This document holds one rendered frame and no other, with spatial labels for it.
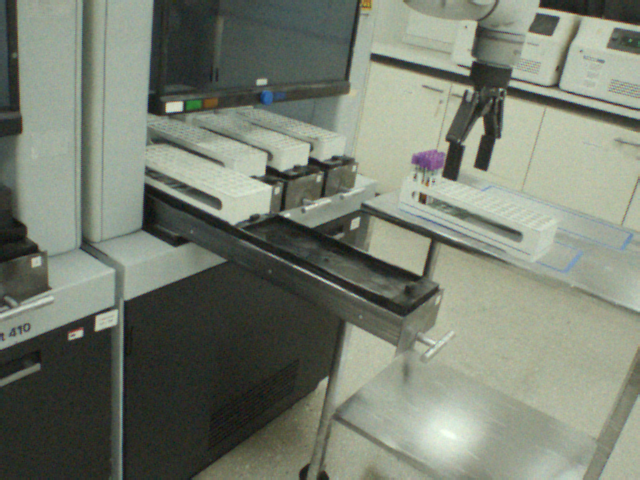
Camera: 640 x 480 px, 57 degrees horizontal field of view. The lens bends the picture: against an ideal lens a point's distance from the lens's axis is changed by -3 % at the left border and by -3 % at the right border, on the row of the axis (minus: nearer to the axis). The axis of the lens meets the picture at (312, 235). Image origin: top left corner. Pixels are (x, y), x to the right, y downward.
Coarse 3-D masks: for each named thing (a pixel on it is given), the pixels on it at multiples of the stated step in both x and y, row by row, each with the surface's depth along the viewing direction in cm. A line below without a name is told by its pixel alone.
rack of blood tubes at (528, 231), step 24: (408, 192) 120; (432, 192) 117; (456, 192) 117; (480, 192) 120; (432, 216) 118; (456, 216) 121; (480, 216) 122; (504, 216) 109; (528, 216) 111; (480, 240) 112; (504, 240) 109; (528, 240) 106; (552, 240) 112
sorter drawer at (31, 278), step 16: (16, 240) 86; (0, 256) 82; (16, 256) 84; (32, 256) 86; (0, 272) 82; (16, 272) 84; (32, 272) 86; (0, 288) 83; (16, 288) 85; (32, 288) 87; (48, 288) 90; (0, 304) 84; (16, 304) 83; (32, 304) 83; (48, 304) 85; (0, 320) 80
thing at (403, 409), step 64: (512, 192) 145; (512, 256) 108; (576, 256) 113; (384, 384) 157; (448, 384) 161; (320, 448) 147; (384, 448) 137; (448, 448) 138; (512, 448) 141; (576, 448) 144
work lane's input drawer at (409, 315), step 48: (144, 192) 114; (192, 240) 108; (240, 240) 101; (288, 240) 104; (336, 240) 104; (288, 288) 97; (336, 288) 91; (384, 288) 93; (432, 288) 92; (384, 336) 88
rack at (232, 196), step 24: (144, 168) 120; (168, 168) 110; (192, 168) 112; (216, 168) 115; (168, 192) 112; (192, 192) 117; (216, 192) 104; (240, 192) 105; (264, 192) 107; (240, 216) 104
